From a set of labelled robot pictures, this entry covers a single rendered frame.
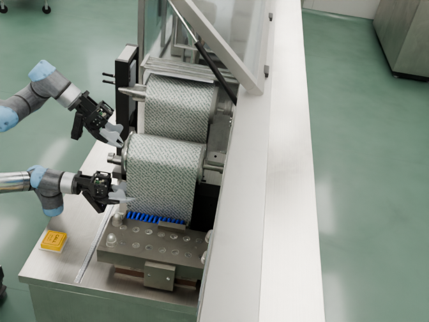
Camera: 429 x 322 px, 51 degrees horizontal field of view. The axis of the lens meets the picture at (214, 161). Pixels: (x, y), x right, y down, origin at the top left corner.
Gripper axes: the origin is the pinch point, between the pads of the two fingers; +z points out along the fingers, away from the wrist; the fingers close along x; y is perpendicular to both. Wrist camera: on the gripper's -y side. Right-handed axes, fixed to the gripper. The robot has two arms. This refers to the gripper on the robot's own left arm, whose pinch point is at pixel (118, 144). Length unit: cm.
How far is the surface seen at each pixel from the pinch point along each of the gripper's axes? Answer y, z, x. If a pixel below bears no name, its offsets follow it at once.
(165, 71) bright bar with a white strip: 19.8, -3.4, 23.8
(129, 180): -3.6, 10.7, -6.3
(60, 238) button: -37.5, 9.2, -15.6
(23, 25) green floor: -236, -86, 350
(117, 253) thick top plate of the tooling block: -14.2, 21.2, -26.0
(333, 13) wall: 5, 194, 550
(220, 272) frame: 55, 6, -76
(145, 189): -2.3, 16.6, -6.3
